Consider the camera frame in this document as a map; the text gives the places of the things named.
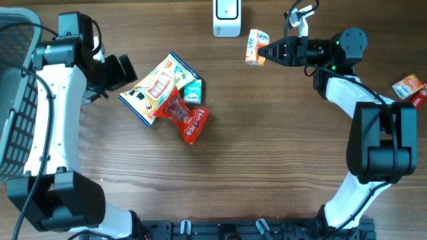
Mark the red candy bag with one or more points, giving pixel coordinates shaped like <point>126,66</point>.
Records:
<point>189,122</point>

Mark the small teal box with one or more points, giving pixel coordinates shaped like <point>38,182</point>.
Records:
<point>193,92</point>

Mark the small orange box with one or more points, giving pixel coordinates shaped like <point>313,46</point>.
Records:
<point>408,86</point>
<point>256,40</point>

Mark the grey plastic shopping basket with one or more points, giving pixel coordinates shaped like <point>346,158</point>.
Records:
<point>18,90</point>

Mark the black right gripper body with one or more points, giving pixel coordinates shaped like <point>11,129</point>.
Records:
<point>299,52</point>

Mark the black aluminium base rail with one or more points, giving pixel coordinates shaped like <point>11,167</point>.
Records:
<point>286,229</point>

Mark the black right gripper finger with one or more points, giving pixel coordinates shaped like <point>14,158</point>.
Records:
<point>278,47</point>
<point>276,56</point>

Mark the red chocolate wafer bar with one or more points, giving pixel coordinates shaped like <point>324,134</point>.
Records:
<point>420,97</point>

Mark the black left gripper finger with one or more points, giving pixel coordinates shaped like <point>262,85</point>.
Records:
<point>115,75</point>
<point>130,74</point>

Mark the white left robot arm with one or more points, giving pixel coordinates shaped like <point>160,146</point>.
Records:
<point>40,156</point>

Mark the blue yellow snack bag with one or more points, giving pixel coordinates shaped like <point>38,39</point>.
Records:
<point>147,95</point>

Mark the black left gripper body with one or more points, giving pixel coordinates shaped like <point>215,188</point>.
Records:
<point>99,76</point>

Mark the white barcode scanner box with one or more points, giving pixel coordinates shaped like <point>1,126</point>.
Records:
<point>227,18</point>

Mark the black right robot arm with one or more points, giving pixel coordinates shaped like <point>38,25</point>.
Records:
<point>381,147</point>

